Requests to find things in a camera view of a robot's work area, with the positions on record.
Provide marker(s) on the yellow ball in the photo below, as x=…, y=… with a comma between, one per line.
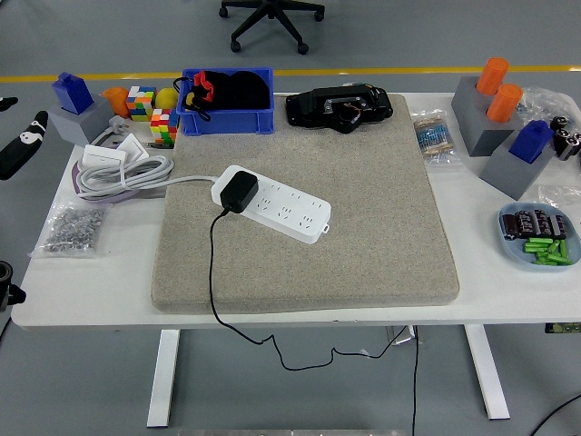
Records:
x=166, y=99

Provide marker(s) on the orange cylinder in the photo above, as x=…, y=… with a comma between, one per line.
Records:
x=504, y=103
x=491, y=75

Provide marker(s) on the green battery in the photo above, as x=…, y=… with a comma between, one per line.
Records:
x=559, y=260
x=563, y=249
x=534, y=248
x=542, y=262
x=553, y=247
x=538, y=241

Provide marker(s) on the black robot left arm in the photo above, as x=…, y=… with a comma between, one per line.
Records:
x=6, y=290

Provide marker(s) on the black office chair base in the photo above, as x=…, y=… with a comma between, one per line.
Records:
x=272, y=11

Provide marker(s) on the white wall switch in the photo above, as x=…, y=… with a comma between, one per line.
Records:
x=132, y=146
x=104, y=156

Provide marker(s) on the white power strip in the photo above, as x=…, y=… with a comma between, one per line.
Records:
x=295, y=213

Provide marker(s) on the multicolour puzzle cube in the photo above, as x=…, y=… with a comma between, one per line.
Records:
x=163, y=126
x=140, y=103

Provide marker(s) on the grey-brown mat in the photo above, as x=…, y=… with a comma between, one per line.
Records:
x=363, y=227

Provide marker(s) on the clear plastic bag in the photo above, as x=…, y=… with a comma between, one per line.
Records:
x=558, y=194
x=540, y=102

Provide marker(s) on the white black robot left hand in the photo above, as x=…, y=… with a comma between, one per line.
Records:
x=25, y=143

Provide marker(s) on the green circuit board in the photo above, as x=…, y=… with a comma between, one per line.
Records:
x=563, y=327

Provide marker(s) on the blue plastic bin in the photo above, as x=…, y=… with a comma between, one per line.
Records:
x=227, y=121

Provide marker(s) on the light blue tray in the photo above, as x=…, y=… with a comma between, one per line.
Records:
x=510, y=252

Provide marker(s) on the metal bracket under table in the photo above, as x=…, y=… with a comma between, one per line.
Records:
x=401, y=336

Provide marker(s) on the dark printed capacitor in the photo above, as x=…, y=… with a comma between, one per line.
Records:
x=525, y=223
x=559, y=226
x=541, y=222
x=509, y=226

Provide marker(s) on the blue house-shaped block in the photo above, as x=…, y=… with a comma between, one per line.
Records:
x=71, y=93
x=530, y=141

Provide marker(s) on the orange cup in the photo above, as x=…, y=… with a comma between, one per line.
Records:
x=115, y=102

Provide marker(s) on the black cloth pouch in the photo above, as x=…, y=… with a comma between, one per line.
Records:
x=245, y=91

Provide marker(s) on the clear bag of resistors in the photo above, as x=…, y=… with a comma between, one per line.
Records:
x=433, y=136

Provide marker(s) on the black plug adapter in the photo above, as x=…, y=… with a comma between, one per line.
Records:
x=238, y=191

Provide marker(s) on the black electronic device housing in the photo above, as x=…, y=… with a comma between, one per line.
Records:
x=313, y=109

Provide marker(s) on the white table leg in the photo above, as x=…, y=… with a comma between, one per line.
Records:
x=163, y=377
x=488, y=372

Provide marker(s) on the black cylinder silver top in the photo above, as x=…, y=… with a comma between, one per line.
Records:
x=563, y=140
x=558, y=123
x=574, y=146

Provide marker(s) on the clear bag of screws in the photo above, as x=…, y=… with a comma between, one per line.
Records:
x=68, y=229

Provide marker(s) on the large grey block holder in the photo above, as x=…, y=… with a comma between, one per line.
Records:
x=467, y=104

